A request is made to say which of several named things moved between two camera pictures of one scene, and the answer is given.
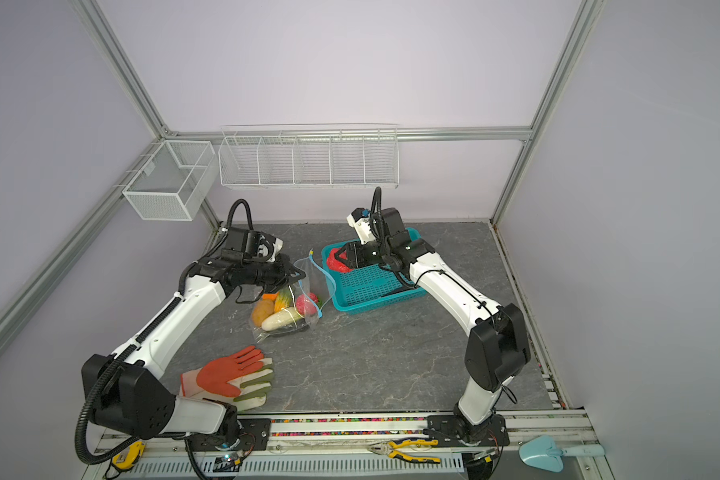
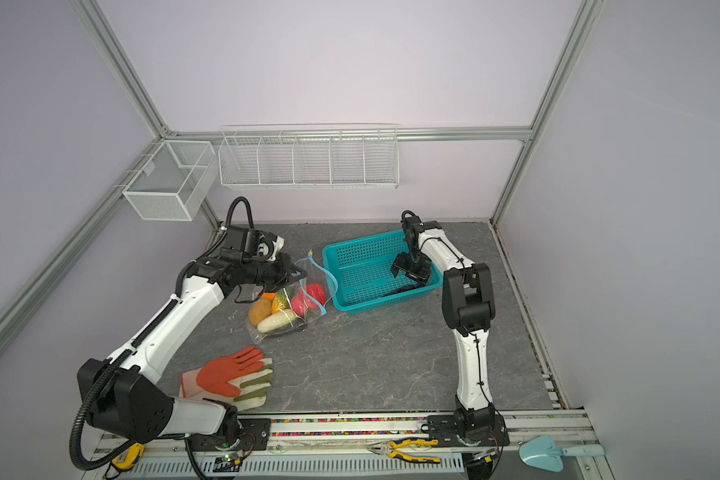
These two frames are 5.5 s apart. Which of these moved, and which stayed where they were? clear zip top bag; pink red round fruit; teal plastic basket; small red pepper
Moved: small red pepper
Stayed: teal plastic basket; clear zip top bag; pink red round fruit
